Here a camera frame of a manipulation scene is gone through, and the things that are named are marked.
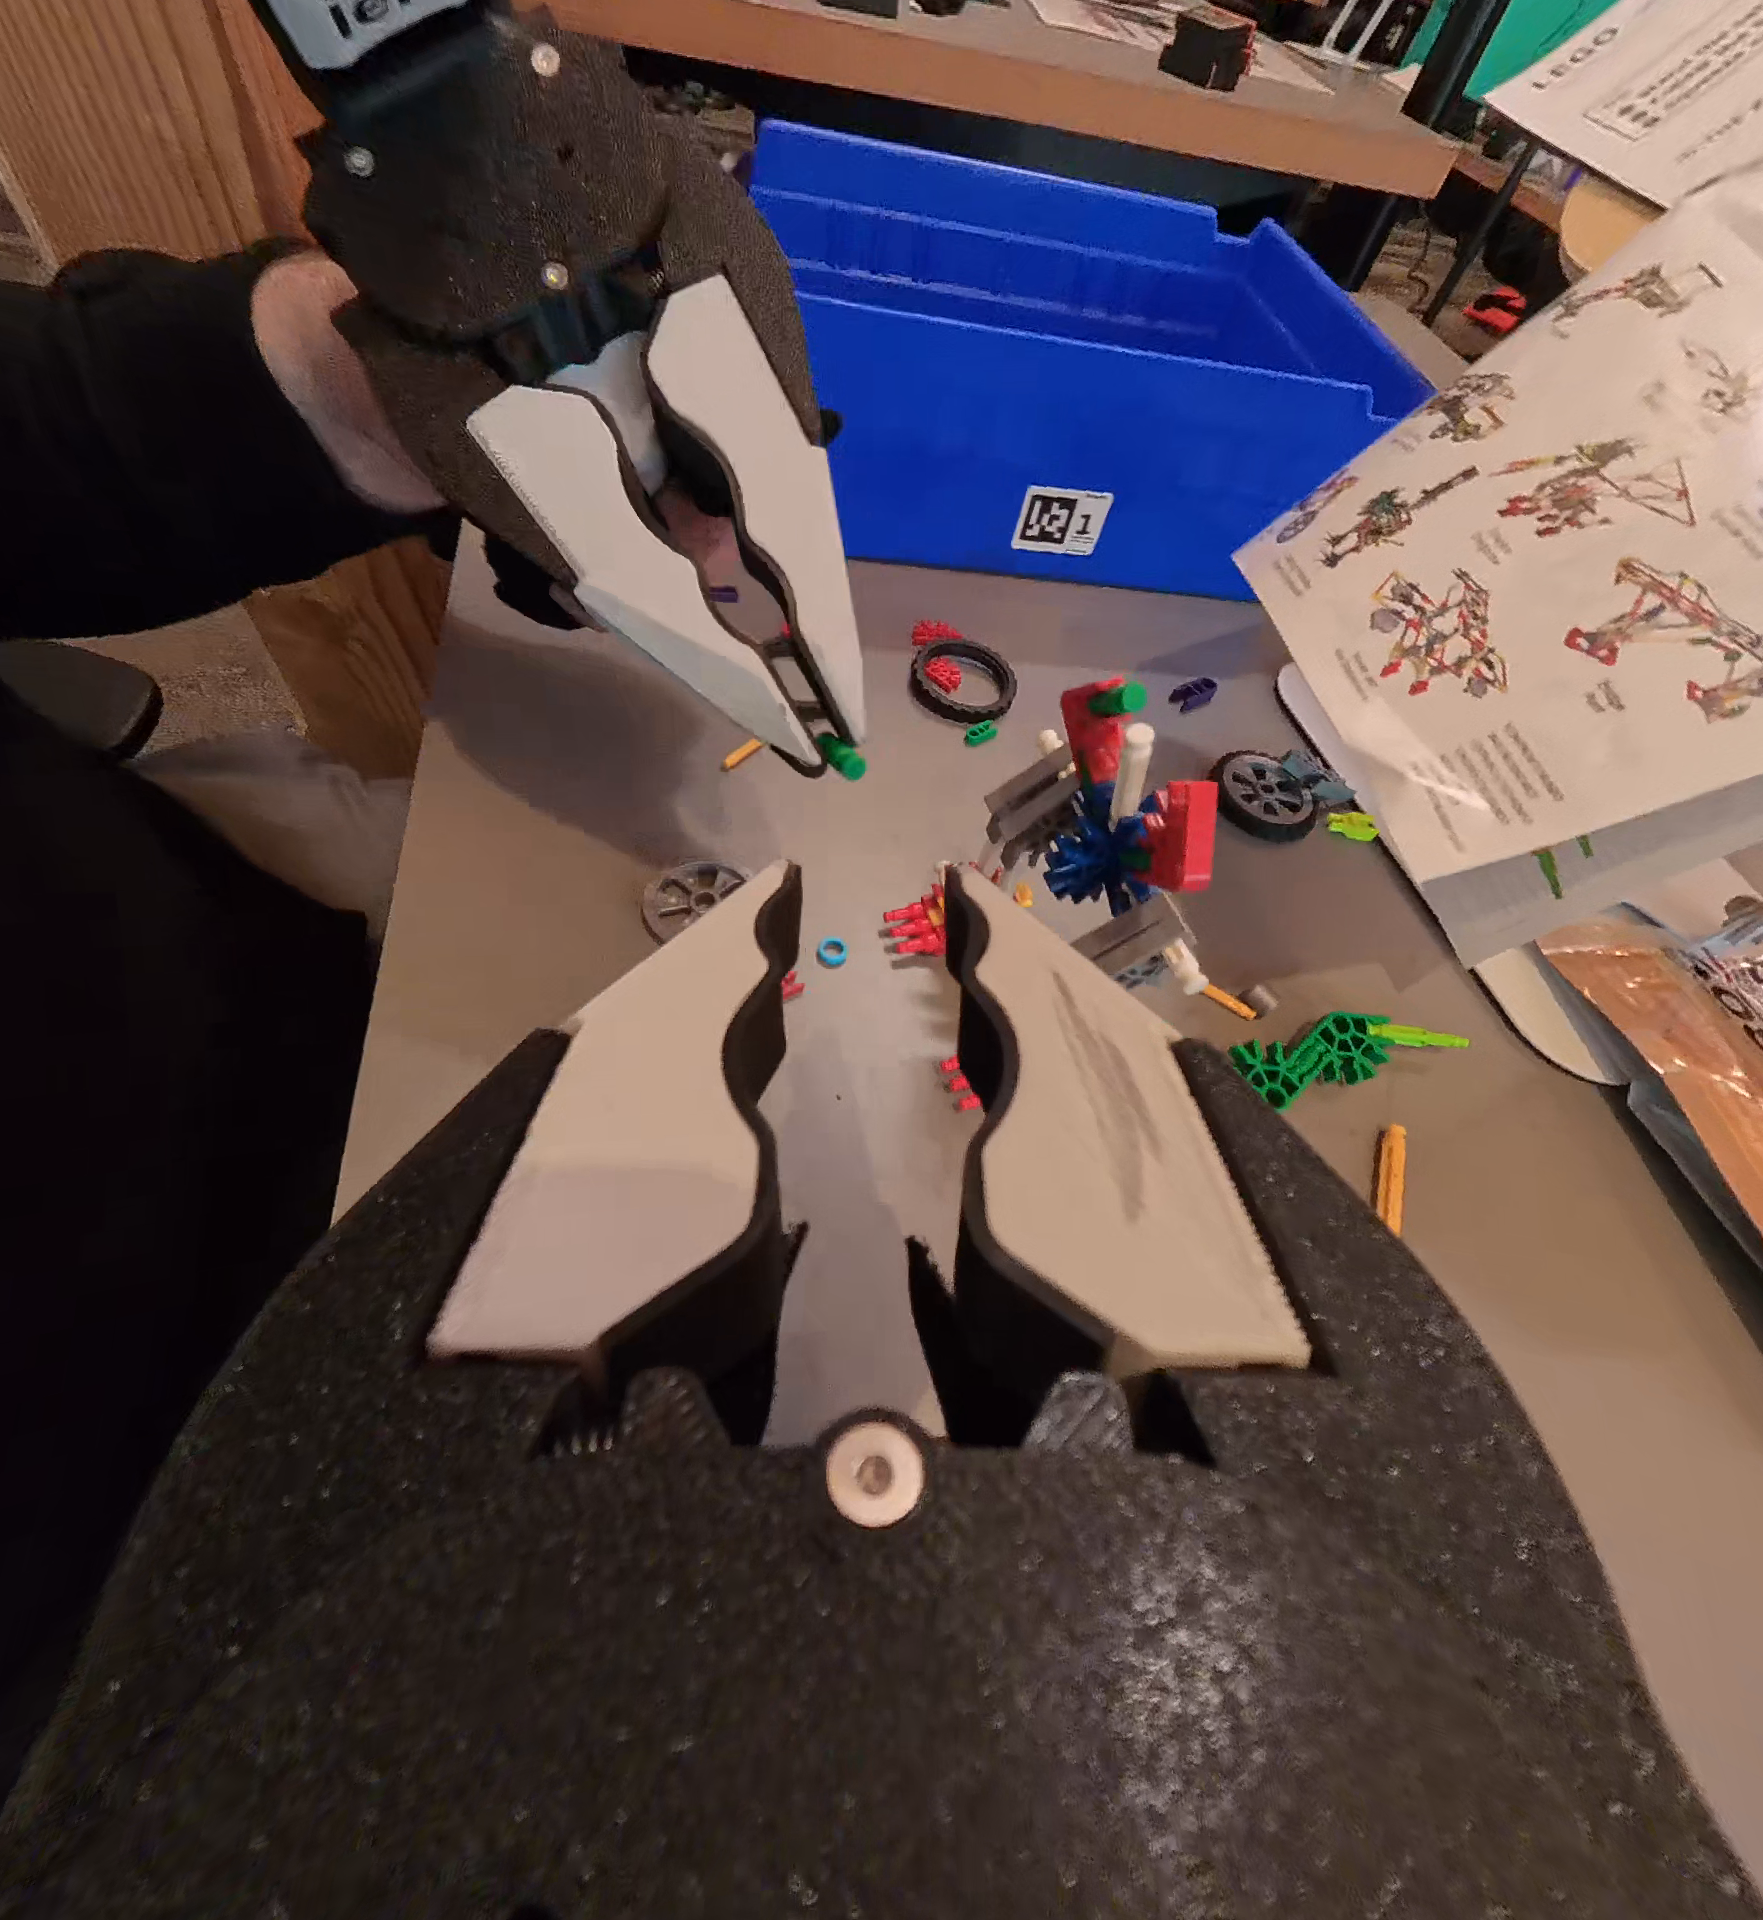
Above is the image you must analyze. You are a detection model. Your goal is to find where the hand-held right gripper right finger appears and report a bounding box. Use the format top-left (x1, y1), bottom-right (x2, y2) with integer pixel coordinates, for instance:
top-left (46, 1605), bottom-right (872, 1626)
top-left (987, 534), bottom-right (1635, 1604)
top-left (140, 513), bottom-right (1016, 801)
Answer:
top-left (907, 860), bottom-right (1319, 1453)

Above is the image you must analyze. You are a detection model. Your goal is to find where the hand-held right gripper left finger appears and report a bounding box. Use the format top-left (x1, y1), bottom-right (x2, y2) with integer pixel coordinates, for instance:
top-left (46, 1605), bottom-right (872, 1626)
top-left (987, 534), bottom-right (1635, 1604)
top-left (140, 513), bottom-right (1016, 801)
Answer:
top-left (425, 860), bottom-right (809, 1451)

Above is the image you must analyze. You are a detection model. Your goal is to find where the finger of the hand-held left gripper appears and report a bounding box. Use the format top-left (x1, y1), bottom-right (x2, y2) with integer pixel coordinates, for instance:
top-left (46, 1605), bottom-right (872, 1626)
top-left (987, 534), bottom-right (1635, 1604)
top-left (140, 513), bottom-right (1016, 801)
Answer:
top-left (464, 387), bottom-right (829, 780)
top-left (643, 277), bottom-right (872, 745)

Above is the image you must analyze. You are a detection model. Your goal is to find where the multicolour construction toy model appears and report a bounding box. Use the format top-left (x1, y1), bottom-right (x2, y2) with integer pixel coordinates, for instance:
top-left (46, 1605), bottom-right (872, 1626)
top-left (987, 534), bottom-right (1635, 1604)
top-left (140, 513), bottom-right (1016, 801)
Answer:
top-left (977, 683), bottom-right (1226, 1001)

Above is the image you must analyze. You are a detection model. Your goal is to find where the person's left forearm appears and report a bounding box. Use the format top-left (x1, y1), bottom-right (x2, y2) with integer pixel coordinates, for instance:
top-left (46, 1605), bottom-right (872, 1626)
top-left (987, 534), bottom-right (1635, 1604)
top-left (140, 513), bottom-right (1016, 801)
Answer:
top-left (0, 243), bottom-right (431, 639)

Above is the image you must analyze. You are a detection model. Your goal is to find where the person's left hand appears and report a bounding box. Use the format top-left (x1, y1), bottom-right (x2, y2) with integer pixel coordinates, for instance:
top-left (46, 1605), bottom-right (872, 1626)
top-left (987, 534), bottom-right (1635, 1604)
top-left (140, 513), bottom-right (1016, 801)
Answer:
top-left (250, 245), bottom-right (485, 518)

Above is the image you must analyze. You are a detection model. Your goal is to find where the grey spoked wheel hub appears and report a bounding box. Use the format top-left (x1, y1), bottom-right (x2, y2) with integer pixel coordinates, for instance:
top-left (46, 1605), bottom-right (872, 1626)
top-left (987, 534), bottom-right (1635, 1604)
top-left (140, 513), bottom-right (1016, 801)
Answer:
top-left (643, 860), bottom-right (754, 943)

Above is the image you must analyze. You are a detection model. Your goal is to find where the blue plastic bin with tag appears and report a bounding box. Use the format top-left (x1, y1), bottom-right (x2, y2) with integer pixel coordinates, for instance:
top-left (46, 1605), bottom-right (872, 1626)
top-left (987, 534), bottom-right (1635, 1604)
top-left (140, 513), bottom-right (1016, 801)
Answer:
top-left (749, 122), bottom-right (1431, 605)

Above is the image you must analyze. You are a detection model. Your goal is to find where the black toy wheel grey hub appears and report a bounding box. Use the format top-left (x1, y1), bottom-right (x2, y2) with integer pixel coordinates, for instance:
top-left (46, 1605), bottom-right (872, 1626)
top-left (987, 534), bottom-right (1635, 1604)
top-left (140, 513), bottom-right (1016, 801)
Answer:
top-left (1211, 753), bottom-right (1324, 837)

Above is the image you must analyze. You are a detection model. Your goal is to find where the long wooden desk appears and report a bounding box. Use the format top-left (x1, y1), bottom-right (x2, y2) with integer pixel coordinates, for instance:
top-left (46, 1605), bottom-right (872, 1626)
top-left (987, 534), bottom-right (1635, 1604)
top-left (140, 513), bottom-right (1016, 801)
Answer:
top-left (545, 0), bottom-right (1468, 196)

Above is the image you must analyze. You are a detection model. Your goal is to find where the white booklet stand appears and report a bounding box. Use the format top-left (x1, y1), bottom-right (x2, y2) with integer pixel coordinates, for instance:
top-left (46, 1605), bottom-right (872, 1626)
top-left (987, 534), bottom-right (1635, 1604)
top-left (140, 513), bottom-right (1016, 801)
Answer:
top-left (1277, 658), bottom-right (1631, 1089)

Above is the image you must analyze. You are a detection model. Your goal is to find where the small black box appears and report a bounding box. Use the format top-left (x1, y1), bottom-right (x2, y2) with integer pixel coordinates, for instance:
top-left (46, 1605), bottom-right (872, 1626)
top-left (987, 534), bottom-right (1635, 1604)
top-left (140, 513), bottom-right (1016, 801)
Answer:
top-left (1156, 5), bottom-right (1255, 89)

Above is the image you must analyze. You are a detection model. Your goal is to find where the orange toy packaging bag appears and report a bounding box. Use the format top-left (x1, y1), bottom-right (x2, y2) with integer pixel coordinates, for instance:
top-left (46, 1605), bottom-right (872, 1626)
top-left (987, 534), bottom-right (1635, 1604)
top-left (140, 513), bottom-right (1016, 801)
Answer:
top-left (1537, 902), bottom-right (1763, 1345)

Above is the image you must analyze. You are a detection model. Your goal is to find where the open toy instruction booklet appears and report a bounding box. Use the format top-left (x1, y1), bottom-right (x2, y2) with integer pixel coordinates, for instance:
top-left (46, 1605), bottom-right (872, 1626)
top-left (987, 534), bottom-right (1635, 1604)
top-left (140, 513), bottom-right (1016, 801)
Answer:
top-left (1232, 161), bottom-right (1763, 972)

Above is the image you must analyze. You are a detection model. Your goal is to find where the round wooden stool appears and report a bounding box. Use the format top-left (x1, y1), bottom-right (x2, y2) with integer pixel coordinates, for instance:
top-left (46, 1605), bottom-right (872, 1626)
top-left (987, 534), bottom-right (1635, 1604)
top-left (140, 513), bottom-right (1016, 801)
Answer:
top-left (1553, 184), bottom-right (1663, 282)

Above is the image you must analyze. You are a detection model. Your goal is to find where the teal panel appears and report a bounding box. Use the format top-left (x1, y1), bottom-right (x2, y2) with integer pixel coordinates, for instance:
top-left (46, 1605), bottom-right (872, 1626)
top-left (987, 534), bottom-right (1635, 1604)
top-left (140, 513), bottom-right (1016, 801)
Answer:
top-left (1468, 0), bottom-right (1622, 95)

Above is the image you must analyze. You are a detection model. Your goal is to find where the white instruction sheet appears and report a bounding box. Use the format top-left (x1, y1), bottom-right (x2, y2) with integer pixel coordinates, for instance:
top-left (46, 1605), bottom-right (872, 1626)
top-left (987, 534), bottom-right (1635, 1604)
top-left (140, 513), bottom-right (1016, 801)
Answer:
top-left (1480, 0), bottom-right (1763, 214)

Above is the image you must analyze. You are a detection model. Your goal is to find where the green connector chain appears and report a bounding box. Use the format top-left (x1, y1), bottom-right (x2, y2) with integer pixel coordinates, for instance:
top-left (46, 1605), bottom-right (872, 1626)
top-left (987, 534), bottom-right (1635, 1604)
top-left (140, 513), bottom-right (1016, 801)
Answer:
top-left (1232, 1012), bottom-right (1469, 1116)

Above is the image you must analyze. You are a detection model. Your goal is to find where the black tyre ring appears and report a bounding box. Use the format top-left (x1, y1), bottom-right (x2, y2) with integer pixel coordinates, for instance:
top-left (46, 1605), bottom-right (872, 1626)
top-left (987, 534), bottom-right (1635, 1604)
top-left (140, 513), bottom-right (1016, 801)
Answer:
top-left (907, 639), bottom-right (1016, 726)

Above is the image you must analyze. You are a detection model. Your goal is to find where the wooden post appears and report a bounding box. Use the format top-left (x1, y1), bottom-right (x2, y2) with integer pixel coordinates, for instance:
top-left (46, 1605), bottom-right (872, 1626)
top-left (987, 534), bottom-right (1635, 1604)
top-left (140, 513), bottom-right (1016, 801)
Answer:
top-left (0, 0), bottom-right (458, 784)

